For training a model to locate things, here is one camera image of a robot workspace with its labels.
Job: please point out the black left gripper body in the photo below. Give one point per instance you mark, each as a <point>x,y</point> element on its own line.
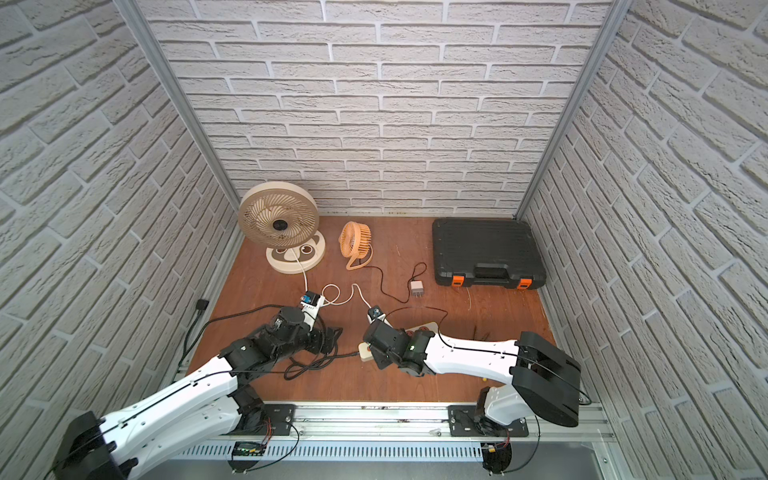
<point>318,335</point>

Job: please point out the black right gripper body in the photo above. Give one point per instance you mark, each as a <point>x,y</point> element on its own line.
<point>382,364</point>

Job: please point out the beige red power strip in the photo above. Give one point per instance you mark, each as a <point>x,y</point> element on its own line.
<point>420,338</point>

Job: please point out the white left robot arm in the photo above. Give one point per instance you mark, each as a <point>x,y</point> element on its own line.
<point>215,399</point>

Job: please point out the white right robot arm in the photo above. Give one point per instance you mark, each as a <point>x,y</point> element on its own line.
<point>535,377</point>

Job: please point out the small orange desk fan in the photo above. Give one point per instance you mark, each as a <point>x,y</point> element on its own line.
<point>355,242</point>

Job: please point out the beige raccoon desk fan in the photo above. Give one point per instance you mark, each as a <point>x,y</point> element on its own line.
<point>283,218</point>

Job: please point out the black plastic tool case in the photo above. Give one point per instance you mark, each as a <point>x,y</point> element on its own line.
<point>496,252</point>

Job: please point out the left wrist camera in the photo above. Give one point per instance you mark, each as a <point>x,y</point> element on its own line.
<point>310,305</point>

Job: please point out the grey usb wall adapter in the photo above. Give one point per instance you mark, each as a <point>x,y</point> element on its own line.
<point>416,288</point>

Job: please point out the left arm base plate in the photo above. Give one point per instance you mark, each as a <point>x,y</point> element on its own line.
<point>264,419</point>

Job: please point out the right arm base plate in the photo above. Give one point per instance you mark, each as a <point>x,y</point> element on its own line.
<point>480,420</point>

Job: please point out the aluminium front rail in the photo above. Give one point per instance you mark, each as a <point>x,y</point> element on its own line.
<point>317,431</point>

